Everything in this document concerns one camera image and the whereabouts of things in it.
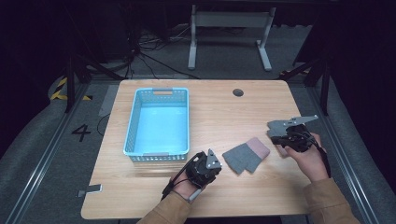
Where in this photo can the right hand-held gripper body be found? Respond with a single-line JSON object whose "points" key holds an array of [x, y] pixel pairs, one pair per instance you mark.
{"points": [[295, 135]]}

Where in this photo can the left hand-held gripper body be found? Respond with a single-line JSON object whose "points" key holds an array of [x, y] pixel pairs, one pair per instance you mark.
{"points": [[204, 169]]}

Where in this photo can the grey and pink sock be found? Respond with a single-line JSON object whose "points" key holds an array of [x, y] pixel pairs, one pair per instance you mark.
{"points": [[275, 127]]}

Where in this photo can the grey cloth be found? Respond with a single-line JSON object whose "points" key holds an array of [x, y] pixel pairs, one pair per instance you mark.
{"points": [[244, 155]]}

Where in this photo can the blue plastic basket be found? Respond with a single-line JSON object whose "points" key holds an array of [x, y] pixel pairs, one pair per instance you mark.
{"points": [[162, 124]]}

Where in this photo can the person's left hand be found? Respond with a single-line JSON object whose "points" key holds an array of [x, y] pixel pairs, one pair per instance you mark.
{"points": [[183, 188]]}

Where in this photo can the person's right hand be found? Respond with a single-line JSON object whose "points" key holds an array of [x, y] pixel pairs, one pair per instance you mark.
{"points": [[308, 161]]}

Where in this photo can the black metal stand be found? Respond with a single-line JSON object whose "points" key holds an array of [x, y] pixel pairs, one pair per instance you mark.
{"points": [[323, 77], [71, 81]]}

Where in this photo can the metal floor rail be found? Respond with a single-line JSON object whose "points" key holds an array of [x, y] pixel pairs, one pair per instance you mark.
{"points": [[46, 152], [345, 161]]}

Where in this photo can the small grey metal bracket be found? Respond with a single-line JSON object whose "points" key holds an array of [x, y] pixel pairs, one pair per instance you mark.
{"points": [[91, 189]]}

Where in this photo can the white metal desk frame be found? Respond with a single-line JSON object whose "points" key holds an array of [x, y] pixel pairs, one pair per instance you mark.
{"points": [[230, 20]]}

